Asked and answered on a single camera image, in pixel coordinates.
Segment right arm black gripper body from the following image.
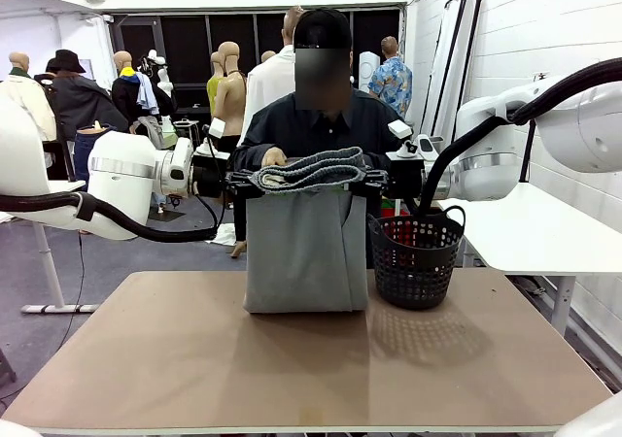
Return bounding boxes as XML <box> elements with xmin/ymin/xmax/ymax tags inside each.
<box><xmin>386</xmin><ymin>157</ymin><xmax>428</xmax><ymax>200</ymax></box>

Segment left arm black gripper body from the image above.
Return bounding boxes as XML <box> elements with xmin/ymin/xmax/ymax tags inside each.
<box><xmin>191</xmin><ymin>160</ymin><xmax>236</xmax><ymax>200</ymax></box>

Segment grey training pants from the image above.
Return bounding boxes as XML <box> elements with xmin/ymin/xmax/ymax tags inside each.
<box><xmin>241</xmin><ymin>145</ymin><xmax>369</xmax><ymax>316</ymax></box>

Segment black perforated laundry basket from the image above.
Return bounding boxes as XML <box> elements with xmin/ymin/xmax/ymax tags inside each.
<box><xmin>366</xmin><ymin>204</ymin><xmax>467</xmax><ymax>311</ymax></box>

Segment person's right forearm black sleeve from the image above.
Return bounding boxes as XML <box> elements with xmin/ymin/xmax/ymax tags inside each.
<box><xmin>231</xmin><ymin>140</ymin><xmax>267</xmax><ymax>181</ymax></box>

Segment person's right hand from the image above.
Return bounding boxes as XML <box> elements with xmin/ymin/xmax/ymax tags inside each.
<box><xmin>261</xmin><ymin>146</ymin><xmax>289</xmax><ymax>169</ymax></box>

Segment white cloth on floor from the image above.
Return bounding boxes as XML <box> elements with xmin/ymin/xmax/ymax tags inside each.
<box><xmin>203</xmin><ymin>222</ymin><xmax>238</xmax><ymax>248</ymax></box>

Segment dark floor mat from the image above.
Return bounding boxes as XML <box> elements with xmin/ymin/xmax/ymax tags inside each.
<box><xmin>147</xmin><ymin>207</ymin><xmax>187</xmax><ymax>223</ymax></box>

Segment white ironing stand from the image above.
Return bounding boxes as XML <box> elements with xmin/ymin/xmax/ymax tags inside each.
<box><xmin>172</xmin><ymin>118</ymin><xmax>201</xmax><ymax>151</ymax></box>

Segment tan mannequin black trousers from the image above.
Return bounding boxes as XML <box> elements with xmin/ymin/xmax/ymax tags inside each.
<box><xmin>207</xmin><ymin>41</ymin><xmax>250</xmax><ymax>259</ymax></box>

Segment person in black shirt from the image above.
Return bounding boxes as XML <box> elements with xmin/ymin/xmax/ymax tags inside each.
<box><xmin>231</xmin><ymin>8</ymin><xmax>415</xmax><ymax>269</ymax></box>

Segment mannequin in yellow top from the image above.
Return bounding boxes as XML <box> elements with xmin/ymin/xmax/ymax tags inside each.
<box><xmin>205</xmin><ymin>50</ymin><xmax>225</xmax><ymax>117</ymax></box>

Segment mannequin in white shirt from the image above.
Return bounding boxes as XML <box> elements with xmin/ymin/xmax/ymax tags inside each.
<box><xmin>240</xmin><ymin>5</ymin><xmax>298</xmax><ymax>142</ymax></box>

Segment man in floral shirt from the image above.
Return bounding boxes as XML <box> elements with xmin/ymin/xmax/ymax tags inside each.
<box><xmin>366</xmin><ymin>35</ymin><xmax>414</xmax><ymax>120</ymax></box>

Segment white tower fan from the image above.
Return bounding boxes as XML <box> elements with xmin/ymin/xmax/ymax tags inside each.
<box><xmin>358</xmin><ymin>50</ymin><xmax>381</xmax><ymax>93</ymax></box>

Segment black framed white panel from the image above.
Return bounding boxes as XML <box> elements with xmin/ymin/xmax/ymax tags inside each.
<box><xmin>418</xmin><ymin>0</ymin><xmax>468</xmax><ymax>140</ymax></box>
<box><xmin>442</xmin><ymin>0</ymin><xmax>486</xmax><ymax>140</ymax></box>

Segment mannequin yellow scarf black jacket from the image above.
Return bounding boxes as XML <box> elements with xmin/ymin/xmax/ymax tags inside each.
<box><xmin>110</xmin><ymin>50</ymin><xmax>166</xmax><ymax>137</ymax></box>

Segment black tripod stand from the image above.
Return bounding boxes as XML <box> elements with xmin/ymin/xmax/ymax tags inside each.
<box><xmin>518</xmin><ymin>71</ymin><xmax>550</xmax><ymax>184</ymax></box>

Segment blue jeans half mannequin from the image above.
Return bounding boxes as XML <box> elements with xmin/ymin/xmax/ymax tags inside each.
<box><xmin>73</xmin><ymin>124</ymin><xmax>106</xmax><ymax>190</ymax></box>

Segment white side table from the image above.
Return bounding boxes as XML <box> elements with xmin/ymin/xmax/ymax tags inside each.
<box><xmin>436</xmin><ymin>182</ymin><xmax>622</xmax><ymax>337</ymax></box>

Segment mannequin black hat dark coat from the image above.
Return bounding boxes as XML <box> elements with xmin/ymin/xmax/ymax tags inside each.
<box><xmin>33</xmin><ymin>48</ymin><xmax>130</xmax><ymax>140</ymax></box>

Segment black cap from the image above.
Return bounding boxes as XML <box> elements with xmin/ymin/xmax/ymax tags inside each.
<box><xmin>293</xmin><ymin>8</ymin><xmax>354</xmax><ymax>50</ymax></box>

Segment mannequin in white coat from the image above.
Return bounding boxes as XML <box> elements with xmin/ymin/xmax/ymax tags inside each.
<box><xmin>0</xmin><ymin>51</ymin><xmax>58</xmax><ymax>142</ymax></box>

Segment left arm white wrist camera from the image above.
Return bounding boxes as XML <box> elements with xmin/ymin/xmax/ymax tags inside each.
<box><xmin>193</xmin><ymin>118</ymin><xmax>230</xmax><ymax>162</ymax></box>

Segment arm white wrist camera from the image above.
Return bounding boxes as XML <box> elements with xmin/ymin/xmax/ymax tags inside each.
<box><xmin>193</xmin><ymin>118</ymin><xmax>230</xmax><ymax>162</ymax></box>
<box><xmin>387</xmin><ymin>118</ymin><xmax>420</xmax><ymax>160</ymax></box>

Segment right arm white wrist camera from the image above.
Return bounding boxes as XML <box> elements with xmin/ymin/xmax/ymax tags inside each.
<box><xmin>387</xmin><ymin>118</ymin><xmax>420</xmax><ymax>160</ymax></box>

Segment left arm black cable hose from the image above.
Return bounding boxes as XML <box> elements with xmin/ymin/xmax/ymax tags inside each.
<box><xmin>0</xmin><ymin>135</ymin><xmax>227</xmax><ymax>244</ymax></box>

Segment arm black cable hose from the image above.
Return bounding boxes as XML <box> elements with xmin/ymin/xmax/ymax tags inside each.
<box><xmin>416</xmin><ymin>56</ymin><xmax>622</xmax><ymax>215</ymax></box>
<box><xmin>0</xmin><ymin>135</ymin><xmax>227</xmax><ymax>244</ymax></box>

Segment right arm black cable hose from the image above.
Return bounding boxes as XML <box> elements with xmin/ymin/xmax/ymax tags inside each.
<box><xmin>416</xmin><ymin>56</ymin><xmax>622</xmax><ymax>215</ymax></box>

